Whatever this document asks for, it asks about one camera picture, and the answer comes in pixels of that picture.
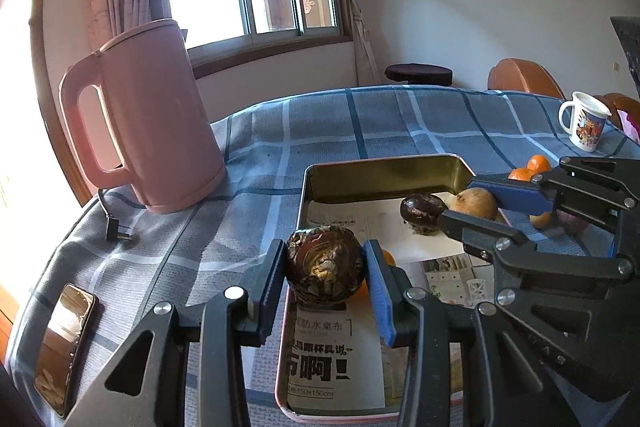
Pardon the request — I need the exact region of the brown longan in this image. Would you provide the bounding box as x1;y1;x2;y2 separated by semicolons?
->
449;187;498;220
529;211;553;230

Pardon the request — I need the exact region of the dark chestnut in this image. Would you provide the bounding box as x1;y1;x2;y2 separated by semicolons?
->
399;193;448;235

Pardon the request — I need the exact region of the black round stool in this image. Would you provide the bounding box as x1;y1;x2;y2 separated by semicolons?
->
385;63;454;87

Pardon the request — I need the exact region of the smooth orange kumquat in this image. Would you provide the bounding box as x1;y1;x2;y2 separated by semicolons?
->
347;249;386;307

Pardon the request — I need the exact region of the large orange mandarin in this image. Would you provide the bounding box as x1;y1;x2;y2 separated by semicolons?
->
508;167;536;182

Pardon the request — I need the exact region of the blue plaid tablecloth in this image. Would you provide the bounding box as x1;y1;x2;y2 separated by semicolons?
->
1;87;639;426

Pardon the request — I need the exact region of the brown leather armchair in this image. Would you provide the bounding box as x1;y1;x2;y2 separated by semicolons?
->
487;58;565;100

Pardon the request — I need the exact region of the pink electric kettle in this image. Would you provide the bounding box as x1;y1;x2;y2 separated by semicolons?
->
58;18;226;213

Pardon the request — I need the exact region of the black smartphone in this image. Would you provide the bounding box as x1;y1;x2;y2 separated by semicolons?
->
34;283;98;418

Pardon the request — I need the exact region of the brown leather sofa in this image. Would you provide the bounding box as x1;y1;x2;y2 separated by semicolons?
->
596;93;640;130

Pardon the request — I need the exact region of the black kettle power plug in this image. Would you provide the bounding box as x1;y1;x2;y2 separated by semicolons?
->
96;188;132;243

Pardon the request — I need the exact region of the small orange mandarin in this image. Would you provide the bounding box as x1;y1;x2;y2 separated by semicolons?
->
526;154;552;173

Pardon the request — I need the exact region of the white cartoon mug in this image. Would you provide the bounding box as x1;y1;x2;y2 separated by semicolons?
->
558;91;612;153

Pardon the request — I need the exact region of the pink floral cushion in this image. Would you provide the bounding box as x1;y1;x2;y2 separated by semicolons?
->
617;109;640;135

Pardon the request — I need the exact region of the purple passion fruit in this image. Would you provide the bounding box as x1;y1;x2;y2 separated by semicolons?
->
555;210;589;235

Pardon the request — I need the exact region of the pink metal tin box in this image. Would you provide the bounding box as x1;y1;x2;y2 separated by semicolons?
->
274;153;494;426

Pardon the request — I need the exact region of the dark chestnut shell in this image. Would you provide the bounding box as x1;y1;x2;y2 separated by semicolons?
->
284;225;367;308

